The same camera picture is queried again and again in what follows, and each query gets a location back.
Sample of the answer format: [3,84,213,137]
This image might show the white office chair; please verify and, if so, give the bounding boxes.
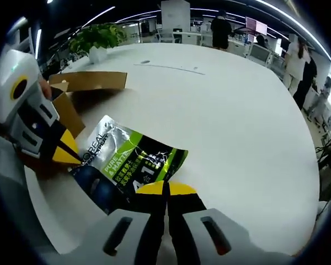
[248,44,273,67]

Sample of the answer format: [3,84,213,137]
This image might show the person's left hand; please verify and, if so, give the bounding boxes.
[38,78,54,100]

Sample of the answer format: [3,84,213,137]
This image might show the pink screen monitor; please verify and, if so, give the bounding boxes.
[244,15,268,33]

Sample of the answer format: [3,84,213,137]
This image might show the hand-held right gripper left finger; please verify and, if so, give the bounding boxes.
[54,181,167,265]

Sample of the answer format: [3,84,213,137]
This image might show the silver green soft sachet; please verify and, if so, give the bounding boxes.
[71,115,189,216]

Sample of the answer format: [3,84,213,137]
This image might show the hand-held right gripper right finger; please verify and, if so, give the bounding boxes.
[167,182,282,265]

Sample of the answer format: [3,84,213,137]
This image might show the brown cardboard shoe box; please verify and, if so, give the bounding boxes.
[47,71,128,140]

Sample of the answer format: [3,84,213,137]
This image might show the green potted plant white pot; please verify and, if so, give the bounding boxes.
[68,23,127,65]

